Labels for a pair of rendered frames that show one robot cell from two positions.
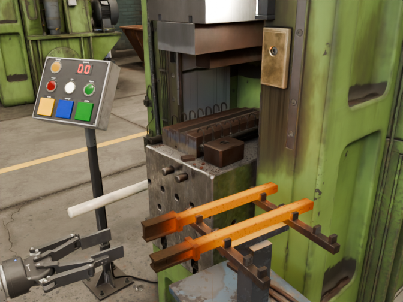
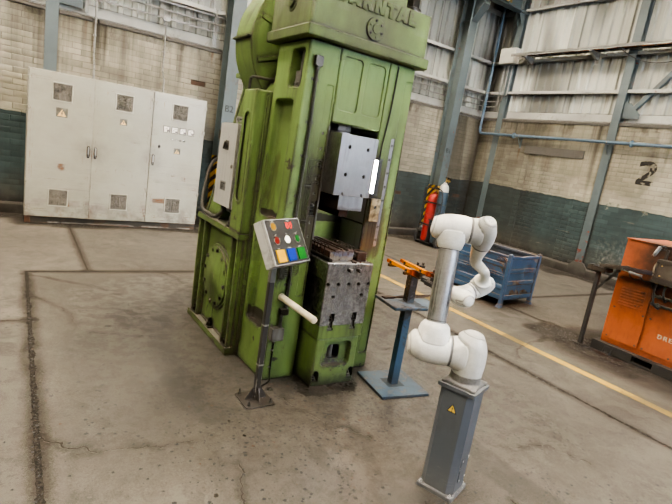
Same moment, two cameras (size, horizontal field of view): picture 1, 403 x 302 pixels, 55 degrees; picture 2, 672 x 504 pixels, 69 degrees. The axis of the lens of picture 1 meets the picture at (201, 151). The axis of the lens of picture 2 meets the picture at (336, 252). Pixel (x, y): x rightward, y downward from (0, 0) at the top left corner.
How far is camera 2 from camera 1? 3.53 m
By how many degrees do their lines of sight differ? 80
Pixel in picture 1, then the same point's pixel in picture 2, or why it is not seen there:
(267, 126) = (365, 239)
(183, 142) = (345, 255)
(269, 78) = (372, 218)
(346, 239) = not seen: hidden behind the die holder
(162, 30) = (342, 200)
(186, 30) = (357, 200)
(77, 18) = not seen: outside the picture
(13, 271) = not seen: hidden behind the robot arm
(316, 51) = (386, 207)
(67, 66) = (279, 225)
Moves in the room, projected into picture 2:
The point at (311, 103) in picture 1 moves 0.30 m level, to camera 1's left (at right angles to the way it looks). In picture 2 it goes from (383, 226) to (380, 231)
